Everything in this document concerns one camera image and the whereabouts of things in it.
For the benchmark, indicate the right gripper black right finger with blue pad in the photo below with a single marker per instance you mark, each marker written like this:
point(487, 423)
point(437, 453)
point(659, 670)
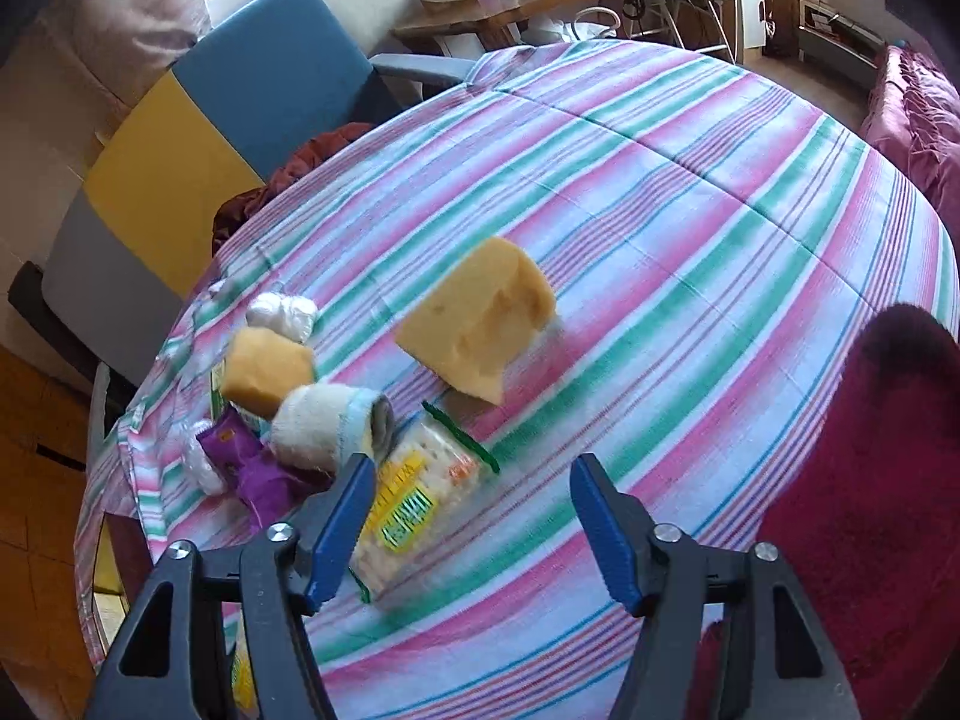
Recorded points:
point(726, 634)

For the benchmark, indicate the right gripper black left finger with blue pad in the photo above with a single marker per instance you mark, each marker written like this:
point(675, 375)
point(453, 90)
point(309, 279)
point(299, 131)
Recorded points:
point(169, 658)

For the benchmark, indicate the white plastic bag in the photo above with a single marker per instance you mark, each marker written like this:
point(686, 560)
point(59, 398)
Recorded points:
point(197, 466)

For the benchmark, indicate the yellow sponge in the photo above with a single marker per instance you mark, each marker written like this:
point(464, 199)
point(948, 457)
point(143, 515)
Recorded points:
point(261, 368)
point(479, 318)

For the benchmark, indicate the dark red fuzzy blanket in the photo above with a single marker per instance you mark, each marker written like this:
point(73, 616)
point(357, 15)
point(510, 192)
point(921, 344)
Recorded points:
point(870, 523)

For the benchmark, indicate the purple snack packet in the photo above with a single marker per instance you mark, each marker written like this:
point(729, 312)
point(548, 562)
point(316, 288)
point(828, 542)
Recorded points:
point(268, 490)

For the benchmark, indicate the rolled white sock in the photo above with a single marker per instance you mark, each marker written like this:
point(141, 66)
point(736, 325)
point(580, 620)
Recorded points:
point(322, 425)

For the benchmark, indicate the yellow sponge upright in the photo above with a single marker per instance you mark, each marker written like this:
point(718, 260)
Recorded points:
point(261, 368)

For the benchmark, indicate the clear cracker snack bag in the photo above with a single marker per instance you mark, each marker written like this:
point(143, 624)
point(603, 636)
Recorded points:
point(433, 471)

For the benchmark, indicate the small white plastic ball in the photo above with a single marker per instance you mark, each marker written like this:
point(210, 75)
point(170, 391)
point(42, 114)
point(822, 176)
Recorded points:
point(292, 317)

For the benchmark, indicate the striped tablecloth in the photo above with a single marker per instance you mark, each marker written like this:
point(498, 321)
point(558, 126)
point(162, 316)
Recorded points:
point(714, 244)

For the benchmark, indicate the dark red cloth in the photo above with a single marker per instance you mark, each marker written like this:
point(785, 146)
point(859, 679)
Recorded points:
point(235, 212)

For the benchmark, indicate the grey yellow blue chair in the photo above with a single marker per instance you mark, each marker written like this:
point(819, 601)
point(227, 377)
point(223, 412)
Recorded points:
point(137, 238)

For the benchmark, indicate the pink bed cover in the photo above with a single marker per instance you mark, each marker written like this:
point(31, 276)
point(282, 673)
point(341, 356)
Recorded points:
point(913, 120)

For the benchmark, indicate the wooden desk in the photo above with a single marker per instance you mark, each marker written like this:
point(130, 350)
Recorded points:
point(492, 21)

